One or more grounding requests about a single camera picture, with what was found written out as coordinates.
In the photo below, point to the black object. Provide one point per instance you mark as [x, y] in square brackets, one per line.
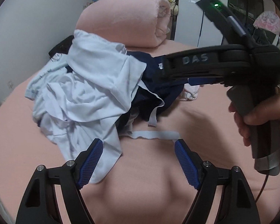
[60, 46]

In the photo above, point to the bed with pink sheet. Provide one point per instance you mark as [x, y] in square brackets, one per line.
[142, 170]

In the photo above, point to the pile of navy white clothes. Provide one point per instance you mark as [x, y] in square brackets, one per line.
[91, 81]

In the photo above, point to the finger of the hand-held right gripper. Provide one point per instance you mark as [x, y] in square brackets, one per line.
[177, 78]
[196, 59]

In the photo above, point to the dark open closet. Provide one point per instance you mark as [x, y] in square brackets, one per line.
[253, 7]

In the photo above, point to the pink frilly umbrella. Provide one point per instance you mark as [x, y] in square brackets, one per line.
[268, 21]

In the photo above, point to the small white sock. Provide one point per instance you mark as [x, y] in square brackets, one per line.
[189, 93]

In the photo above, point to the navy skirt with white stripes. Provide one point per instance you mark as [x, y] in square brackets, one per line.
[151, 98]

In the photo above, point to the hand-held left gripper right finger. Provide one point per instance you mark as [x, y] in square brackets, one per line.
[186, 163]

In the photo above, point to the rolled pink quilt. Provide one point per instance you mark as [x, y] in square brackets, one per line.
[121, 16]

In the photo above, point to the beige plush toy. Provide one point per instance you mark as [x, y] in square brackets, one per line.
[174, 8]

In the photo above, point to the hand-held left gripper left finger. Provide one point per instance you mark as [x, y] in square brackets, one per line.
[91, 163]

